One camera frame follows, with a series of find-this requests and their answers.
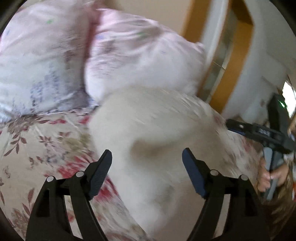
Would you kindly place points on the floral bed cover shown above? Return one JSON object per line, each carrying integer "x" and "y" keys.
{"x": 34, "y": 147}

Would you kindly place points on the right hand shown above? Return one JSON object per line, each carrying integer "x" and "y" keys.
{"x": 264, "y": 177}

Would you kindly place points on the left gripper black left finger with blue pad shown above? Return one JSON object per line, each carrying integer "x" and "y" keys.
{"x": 49, "y": 220}

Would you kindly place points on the pink tree print pillow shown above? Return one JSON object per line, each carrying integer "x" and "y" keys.
{"x": 127, "y": 50}

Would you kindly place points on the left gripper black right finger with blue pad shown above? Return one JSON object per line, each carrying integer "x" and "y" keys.
{"x": 245, "y": 218}

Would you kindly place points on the wooden framed wall cabinet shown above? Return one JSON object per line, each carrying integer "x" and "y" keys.
{"x": 225, "y": 28}

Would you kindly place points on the lavender print pillow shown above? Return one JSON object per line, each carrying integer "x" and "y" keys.
{"x": 43, "y": 51}

